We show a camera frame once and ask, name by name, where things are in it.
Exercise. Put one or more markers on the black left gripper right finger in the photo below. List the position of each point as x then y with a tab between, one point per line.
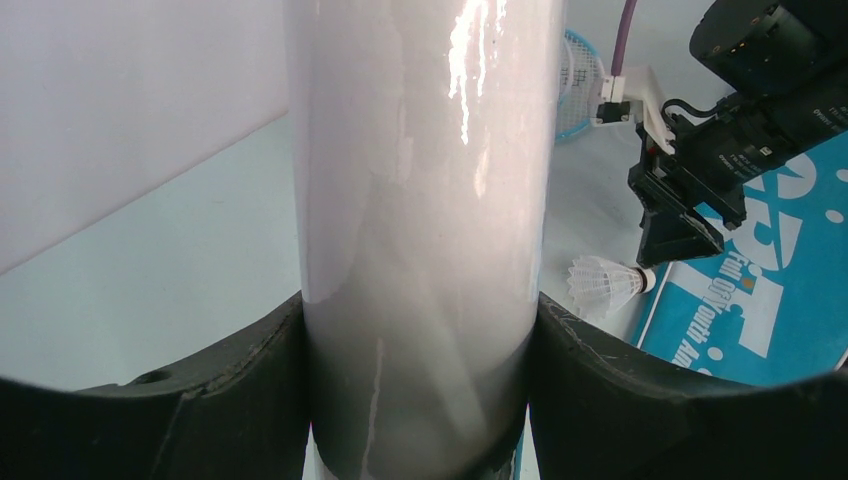
602	409

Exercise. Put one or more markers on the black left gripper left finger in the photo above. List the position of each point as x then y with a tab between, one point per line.
237	409

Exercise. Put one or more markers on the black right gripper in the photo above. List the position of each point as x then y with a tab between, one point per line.
710	166

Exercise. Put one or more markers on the white shuttlecock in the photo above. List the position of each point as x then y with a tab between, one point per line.
600	287

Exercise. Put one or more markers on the white shuttlecock tube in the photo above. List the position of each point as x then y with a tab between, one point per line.
422	141

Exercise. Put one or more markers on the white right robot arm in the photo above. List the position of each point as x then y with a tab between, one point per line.
786	62

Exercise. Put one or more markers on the blue racket bag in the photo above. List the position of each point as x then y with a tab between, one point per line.
772	308

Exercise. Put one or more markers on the blue racket upper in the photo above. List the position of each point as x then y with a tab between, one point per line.
580	68

